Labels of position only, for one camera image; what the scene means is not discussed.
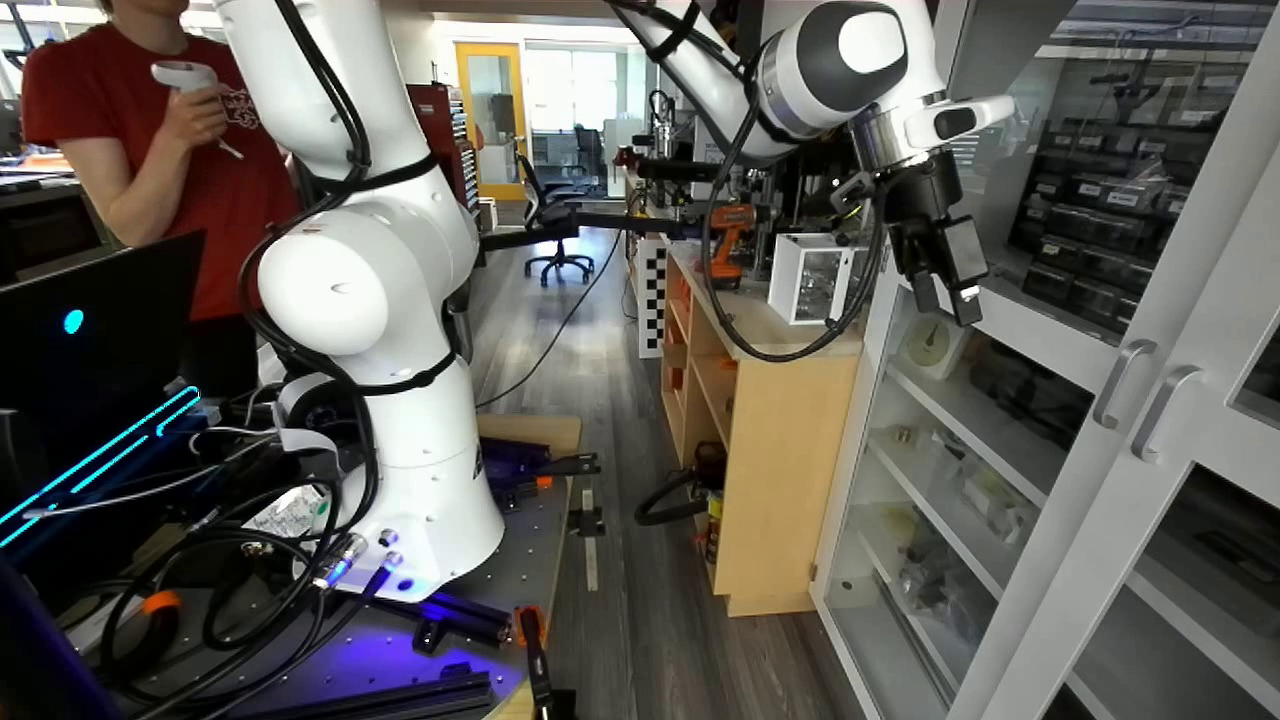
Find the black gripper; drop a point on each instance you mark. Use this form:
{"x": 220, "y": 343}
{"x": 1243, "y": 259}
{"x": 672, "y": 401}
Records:
{"x": 932, "y": 215}

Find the white glass door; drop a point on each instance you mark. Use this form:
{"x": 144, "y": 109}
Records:
{"x": 1243, "y": 455}
{"x": 1040, "y": 343}

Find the white VR controller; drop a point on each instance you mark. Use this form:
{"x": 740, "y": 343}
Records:
{"x": 183, "y": 74}

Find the bare person forearm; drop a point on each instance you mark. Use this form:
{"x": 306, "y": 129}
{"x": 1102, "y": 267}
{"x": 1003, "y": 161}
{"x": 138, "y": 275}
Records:
{"x": 132, "y": 203}

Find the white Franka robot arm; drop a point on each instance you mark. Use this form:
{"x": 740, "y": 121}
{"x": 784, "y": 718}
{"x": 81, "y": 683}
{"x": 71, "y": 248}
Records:
{"x": 402, "y": 466}

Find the white glass door, parts bins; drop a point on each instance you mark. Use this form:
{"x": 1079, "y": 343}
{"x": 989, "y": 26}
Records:
{"x": 1040, "y": 343}

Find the light wooden shelf cabinet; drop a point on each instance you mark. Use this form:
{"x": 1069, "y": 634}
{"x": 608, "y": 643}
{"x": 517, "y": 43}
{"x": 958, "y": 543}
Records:
{"x": 784, "y": 466}

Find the yellow framed door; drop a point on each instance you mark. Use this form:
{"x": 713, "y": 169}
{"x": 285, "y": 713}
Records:
{"x": 460, "y": 107}

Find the red tool cabinet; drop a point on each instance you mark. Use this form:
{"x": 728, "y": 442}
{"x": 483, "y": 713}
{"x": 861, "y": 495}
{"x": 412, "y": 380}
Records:
{"x": 437, "y": 121}

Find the operator hand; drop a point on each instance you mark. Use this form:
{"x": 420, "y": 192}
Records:
{"x": 198, "y": 121}

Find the white roll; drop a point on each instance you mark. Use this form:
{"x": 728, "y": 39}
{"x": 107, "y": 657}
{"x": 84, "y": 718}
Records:
{"x": 932, "y": 354}

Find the black storage box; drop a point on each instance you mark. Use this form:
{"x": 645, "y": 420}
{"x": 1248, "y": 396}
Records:
{"x": 1024, "y": 393}

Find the white box with window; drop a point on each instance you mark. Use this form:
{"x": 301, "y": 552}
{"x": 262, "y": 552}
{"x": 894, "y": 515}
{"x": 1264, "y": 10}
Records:
{"x": 802, "y": 281}

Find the dark parts bins rack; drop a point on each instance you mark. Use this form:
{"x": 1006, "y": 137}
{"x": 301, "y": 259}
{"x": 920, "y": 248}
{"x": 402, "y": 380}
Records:
{"x": 1106, "y": 215}

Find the dark metal gadgets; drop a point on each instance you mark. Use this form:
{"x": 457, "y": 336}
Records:
{"x": 932, "y": 584}

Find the black white checkerboard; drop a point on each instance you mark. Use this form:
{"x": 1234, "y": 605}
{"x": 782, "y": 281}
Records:
{"x": 648, "y": 295}

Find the black benchtop machine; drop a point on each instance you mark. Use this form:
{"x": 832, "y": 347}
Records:
{"x": 666, "y": 164}

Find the black equipment case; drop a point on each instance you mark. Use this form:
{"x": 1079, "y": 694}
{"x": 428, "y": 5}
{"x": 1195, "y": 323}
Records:
{"x": 1222, "y": 535}

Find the black office chair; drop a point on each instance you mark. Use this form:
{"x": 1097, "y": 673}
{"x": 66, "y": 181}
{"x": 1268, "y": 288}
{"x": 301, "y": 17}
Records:
{"x": 557, "y": 252}

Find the black bar clamp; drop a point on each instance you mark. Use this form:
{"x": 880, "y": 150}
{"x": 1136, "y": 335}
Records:
{"x": 535, "y": 466}
{"x": 460, "y": 623}

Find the black aluminium extrusion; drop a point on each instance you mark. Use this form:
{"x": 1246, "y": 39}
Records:
{"x": 402, "y": 699}

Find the person in red shirt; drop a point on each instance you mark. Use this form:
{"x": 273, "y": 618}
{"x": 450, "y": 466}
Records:
{"x": 225, "y": 203}

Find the black laptop with glowing logo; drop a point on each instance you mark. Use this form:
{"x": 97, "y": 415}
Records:
{"x": 107, "y": 335}

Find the small black bracket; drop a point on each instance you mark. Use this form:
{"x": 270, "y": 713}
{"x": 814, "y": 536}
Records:
{"x": 585, "y": 520}

